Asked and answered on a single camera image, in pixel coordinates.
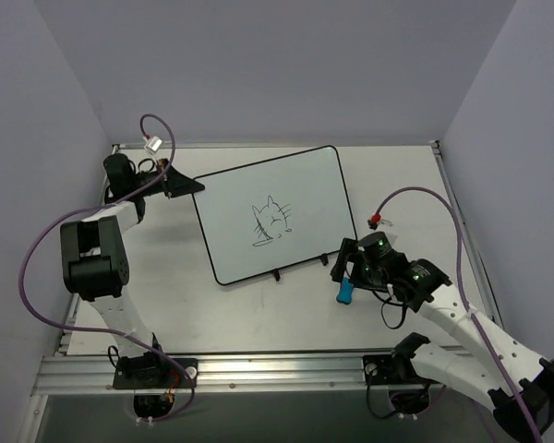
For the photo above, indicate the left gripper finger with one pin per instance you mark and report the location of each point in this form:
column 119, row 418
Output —
column 179, row 188
column 173, row 176

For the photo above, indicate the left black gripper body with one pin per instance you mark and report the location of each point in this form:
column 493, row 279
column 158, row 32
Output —
column 167, row 179

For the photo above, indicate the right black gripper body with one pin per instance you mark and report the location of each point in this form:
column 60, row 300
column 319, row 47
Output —
column 347, row 260

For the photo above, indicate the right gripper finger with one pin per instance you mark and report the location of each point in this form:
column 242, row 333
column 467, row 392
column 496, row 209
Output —
column 339, row 271
column 348, row 247

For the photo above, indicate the blue whiteboard eraser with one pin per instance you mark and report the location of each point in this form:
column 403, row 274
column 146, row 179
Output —
column 345, row 294

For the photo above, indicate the white whiteboard black frame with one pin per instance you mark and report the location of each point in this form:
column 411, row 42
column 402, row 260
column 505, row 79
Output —
column 261, row 217

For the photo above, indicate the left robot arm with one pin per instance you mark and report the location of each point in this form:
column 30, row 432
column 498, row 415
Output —
column 94, row 260

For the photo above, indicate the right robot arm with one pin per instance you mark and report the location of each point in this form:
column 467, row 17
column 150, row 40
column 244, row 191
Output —
column 511, row 381

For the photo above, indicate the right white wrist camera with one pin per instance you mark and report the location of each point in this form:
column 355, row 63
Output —
column 377, row 223

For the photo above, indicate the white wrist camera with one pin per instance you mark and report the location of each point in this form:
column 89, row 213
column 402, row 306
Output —
column 377, row 223
column 152, row 144

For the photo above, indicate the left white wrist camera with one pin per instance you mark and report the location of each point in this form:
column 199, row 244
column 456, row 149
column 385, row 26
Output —
column 152, row 144

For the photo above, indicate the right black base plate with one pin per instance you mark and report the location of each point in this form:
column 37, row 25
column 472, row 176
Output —
column 384, row 369

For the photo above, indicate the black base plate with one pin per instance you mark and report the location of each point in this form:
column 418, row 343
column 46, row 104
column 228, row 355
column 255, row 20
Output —
column 151, row 372
column 384, row 369

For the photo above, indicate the right aluminium side rail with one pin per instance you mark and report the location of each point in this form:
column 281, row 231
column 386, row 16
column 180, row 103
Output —
column 474, row 258

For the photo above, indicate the aluminium side rail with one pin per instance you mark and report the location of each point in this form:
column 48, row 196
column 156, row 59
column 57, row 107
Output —
column 474, row 258
column 66, row 335

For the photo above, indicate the back aluminium rail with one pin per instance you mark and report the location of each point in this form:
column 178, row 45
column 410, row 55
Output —
column 256, row 145

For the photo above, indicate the aluminium front rail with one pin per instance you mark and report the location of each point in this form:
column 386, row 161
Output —
column 94, row 374

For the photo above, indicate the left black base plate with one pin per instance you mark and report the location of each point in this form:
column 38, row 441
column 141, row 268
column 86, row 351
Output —
column 151, row 372

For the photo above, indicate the left aluminium side rail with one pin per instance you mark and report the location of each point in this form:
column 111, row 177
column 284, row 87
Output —
column 66, row 335

